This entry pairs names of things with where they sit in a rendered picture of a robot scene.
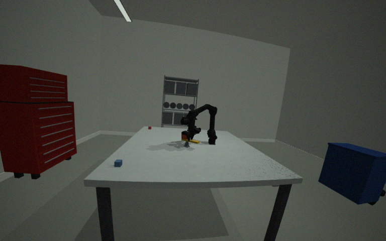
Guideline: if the yellow bar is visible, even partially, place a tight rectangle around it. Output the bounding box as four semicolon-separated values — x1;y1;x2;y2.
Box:
181;133;200;144

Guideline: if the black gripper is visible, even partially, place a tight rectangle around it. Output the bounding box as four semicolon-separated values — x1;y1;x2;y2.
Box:
182;125;196;141

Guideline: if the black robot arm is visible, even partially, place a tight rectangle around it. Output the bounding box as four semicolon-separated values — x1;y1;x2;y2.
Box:
180;104;217;145

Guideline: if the small blue block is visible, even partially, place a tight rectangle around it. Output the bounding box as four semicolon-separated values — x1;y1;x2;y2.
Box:
114;159;122;167

